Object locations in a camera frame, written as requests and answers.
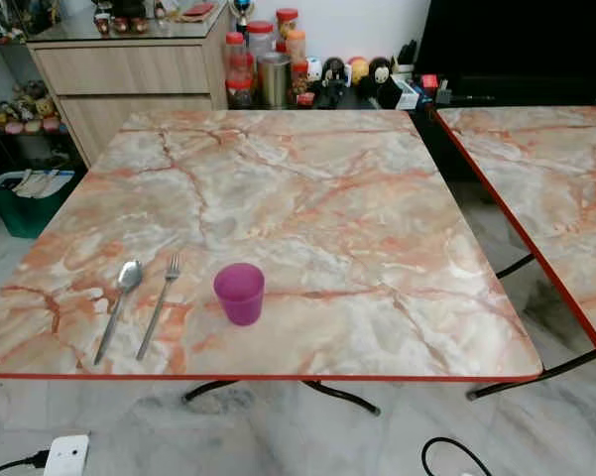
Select green plastic bin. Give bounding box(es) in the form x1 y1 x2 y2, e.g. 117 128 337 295
0 170 76 240

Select white papers in bin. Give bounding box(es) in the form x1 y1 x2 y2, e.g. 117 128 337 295
8 170 72 199

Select small plush toy cluster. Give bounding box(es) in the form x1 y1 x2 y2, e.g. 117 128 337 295
0 81 63 136

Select silver metal spoon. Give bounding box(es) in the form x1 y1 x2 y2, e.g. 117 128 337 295
93 260 145 367

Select glass display shelf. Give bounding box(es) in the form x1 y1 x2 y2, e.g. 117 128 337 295
0 0 41 162

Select silver metal fork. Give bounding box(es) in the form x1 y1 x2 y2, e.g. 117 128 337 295
136 254 182 362

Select light wooden drawer cabinet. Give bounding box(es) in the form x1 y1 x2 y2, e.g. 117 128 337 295
28 5 232 166

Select white power adapter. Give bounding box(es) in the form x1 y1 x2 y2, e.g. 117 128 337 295
44 434 90 476

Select purple plastic cup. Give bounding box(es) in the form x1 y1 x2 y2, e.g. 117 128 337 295
213 262 266 327

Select tall jar with red contents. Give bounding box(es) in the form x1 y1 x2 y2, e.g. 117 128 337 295
225 32 252 109

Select red flat tray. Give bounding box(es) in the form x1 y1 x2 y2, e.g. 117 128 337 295
181 3 220 22

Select steel cylindrical canister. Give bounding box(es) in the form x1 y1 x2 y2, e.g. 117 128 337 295
257 53 292 110

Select clear jar with red lid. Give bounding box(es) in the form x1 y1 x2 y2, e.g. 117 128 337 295
246 21 277 57

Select small trophy cup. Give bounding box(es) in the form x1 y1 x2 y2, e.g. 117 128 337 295
231 0 255 24

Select small red jar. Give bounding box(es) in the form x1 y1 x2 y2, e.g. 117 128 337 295
293 61 310 106

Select marble pattern folding table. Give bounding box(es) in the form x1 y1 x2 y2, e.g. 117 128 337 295
431 104 596 403
0 107 544 417

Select orange lid plastic jar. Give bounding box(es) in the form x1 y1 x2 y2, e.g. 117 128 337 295
285 29 307 66

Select white dog figurine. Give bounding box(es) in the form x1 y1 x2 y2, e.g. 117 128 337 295
305 58 323 91

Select red lid jar orange contents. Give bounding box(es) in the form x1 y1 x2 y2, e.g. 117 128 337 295
276 8 299 36

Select black round head figurine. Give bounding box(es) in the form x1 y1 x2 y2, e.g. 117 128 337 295
322 57 347 97

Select yellow round figurine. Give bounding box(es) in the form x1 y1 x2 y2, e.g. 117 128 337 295
349 56 371 86

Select black haired pale figurine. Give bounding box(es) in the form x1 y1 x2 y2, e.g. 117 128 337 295
369 56 395 97

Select white small box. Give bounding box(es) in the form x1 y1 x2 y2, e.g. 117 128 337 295
393 75 422 109

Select black television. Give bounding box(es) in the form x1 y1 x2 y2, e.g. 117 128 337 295
415 0 596 80

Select black adapter power cable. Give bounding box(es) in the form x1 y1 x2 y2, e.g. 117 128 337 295
0 451 49 476

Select black looped floor cable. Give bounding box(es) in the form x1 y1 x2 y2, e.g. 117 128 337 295
421 436 497 476

